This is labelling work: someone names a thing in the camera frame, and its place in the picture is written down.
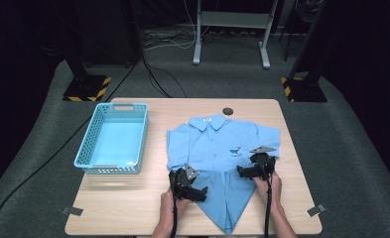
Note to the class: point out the light blue plastic basket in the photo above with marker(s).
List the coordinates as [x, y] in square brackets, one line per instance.
[114, 140]

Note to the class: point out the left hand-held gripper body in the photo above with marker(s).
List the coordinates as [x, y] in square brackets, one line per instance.
[182, 181]

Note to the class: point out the person's left hand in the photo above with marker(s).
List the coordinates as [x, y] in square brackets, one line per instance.
[168, 204]

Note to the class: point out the black stand with striped base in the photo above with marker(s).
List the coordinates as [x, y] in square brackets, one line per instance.
[83, 66]
[306, 76]

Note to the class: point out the person's right hand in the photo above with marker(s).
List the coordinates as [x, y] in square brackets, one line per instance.
[266, 190]

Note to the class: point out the white metal stand frame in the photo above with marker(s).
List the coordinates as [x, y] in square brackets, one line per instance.
[232, 23]

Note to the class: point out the light blue short-sleeved shirt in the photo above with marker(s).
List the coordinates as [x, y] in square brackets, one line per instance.
[220, 155]

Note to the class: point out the grey metal table clip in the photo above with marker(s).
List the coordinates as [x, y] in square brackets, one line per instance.
[72, 211]
[316, 210]

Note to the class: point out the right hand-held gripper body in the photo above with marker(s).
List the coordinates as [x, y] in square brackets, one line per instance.
[264, 161]

